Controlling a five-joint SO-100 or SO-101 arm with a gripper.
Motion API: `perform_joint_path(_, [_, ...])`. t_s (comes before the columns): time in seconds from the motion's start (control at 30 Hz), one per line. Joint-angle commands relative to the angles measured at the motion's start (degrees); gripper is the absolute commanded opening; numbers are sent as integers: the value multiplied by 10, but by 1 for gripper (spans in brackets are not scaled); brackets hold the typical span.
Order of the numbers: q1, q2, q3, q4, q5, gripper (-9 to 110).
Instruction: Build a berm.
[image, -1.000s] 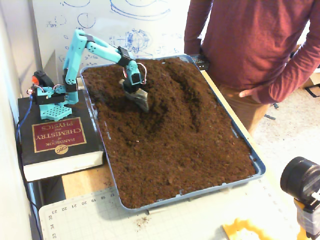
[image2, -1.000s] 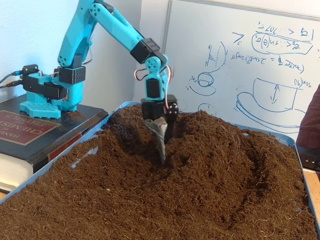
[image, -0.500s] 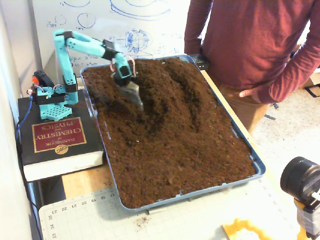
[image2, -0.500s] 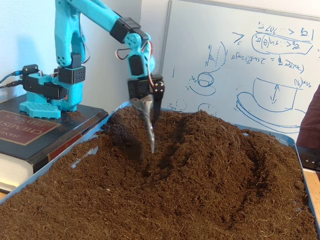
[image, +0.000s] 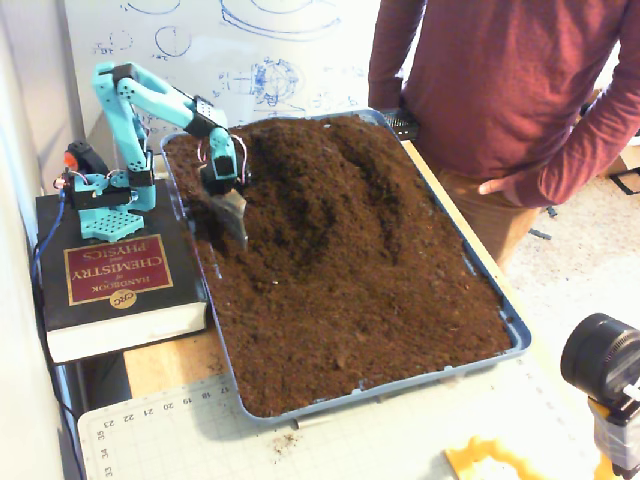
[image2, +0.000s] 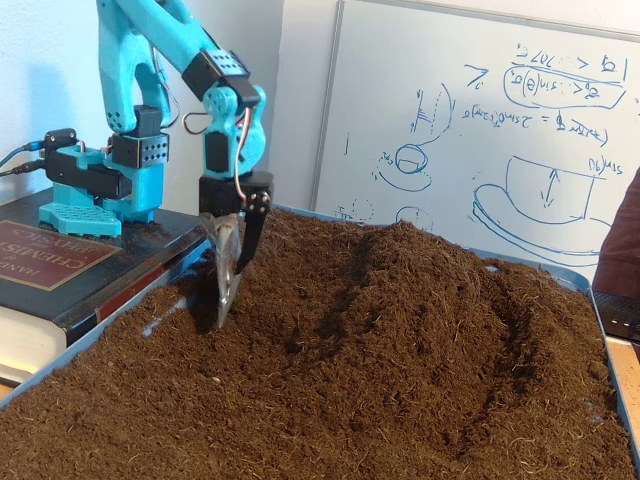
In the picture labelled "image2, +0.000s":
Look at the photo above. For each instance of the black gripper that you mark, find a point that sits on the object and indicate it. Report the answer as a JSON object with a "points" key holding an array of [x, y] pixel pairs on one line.
{"points": [[222, 196]]}

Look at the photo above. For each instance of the silver foil scoop plate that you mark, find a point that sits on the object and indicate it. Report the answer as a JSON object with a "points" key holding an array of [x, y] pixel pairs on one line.
{"points": [[225, 270]]}

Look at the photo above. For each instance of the brown soil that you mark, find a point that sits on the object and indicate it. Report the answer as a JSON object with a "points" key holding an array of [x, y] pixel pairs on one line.
{"points": [[350, 400]]}

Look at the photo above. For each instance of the right forearm maroon sleeve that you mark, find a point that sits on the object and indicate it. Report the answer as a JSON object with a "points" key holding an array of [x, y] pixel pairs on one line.
{"points": [[620, 245]]}

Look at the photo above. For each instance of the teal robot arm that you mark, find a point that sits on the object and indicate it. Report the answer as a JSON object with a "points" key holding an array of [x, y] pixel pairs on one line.
{"points": [[140, 75]]}

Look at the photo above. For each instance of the black controller block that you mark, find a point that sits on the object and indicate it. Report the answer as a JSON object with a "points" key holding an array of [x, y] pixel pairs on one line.
{"points": [[60, 137]]}

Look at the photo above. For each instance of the black chemistry physics handbook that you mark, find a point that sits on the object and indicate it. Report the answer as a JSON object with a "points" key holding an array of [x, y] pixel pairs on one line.
{"points": [[30, 260]]}

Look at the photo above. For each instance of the whiteboard with blue drawings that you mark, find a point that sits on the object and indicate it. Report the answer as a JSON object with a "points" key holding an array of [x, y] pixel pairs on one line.
{"points": [[500, 150]]}

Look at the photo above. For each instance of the blue plastic tray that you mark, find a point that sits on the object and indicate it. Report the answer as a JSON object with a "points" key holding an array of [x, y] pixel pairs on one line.
{"points": [[575, 276]]}

